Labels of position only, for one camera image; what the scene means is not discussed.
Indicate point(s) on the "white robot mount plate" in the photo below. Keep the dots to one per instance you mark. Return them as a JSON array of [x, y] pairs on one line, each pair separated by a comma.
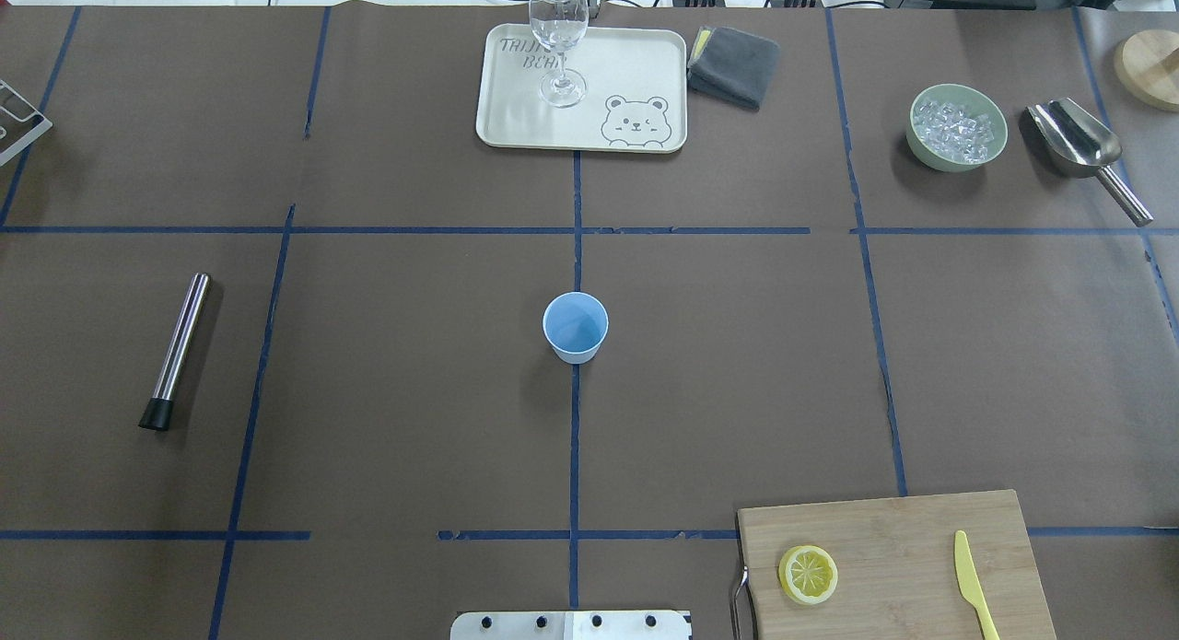
[[621, 624]]

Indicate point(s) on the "steel muddler black tip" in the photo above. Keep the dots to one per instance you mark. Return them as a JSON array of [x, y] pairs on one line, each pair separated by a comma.
[[158, 411]]

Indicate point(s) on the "round wooden stand base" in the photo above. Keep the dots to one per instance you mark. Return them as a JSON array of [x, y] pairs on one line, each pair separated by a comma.
[[1147, 65]]

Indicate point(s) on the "folded grey cloth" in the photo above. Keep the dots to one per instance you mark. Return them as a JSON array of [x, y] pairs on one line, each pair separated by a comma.
[[732, 65]]

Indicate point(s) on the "steel ice scoop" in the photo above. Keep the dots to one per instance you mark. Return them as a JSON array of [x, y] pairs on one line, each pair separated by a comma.
[[1081, 146]]

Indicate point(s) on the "yellow plastic knife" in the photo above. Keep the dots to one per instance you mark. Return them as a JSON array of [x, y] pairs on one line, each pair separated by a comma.
[[970, 585]]

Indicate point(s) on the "blue plastic cup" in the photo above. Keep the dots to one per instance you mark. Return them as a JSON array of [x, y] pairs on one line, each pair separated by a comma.
[[575, 325]]

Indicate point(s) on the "yellow lemon half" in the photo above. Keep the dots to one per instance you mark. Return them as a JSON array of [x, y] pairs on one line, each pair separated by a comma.
[[808, 575]]

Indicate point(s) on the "clear wine glass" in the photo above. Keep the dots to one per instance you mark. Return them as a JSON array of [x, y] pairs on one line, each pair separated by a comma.
[[558, 25]]

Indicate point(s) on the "green bowl of ice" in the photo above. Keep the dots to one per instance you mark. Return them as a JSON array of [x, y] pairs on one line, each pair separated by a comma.
[[955, 128]]

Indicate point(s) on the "bamboo cutting board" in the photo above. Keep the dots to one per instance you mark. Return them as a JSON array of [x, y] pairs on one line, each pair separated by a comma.
[[895, 560]]

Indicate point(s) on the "white wire cup rack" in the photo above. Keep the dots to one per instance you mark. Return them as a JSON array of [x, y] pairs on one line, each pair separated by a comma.
[[21, 123]]

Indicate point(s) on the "cream bear serving tray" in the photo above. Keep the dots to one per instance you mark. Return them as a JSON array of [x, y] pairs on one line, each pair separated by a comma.
[[636, 98]]

